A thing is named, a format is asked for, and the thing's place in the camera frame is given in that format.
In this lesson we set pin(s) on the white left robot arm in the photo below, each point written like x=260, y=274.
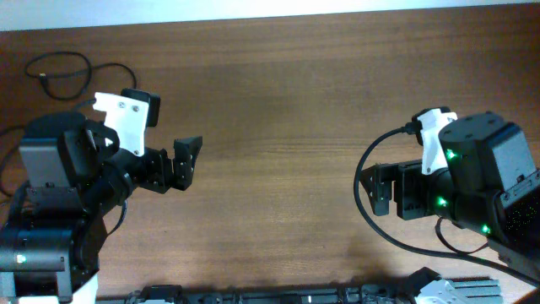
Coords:
x=78, y=172

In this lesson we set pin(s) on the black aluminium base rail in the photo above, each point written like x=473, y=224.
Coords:
x=423, y=286

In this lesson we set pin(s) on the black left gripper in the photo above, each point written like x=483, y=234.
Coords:
x=184, y=163

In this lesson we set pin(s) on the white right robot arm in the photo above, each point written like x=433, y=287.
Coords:
x=476, y=172

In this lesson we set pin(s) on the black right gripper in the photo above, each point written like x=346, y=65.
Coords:
x=406, y=175

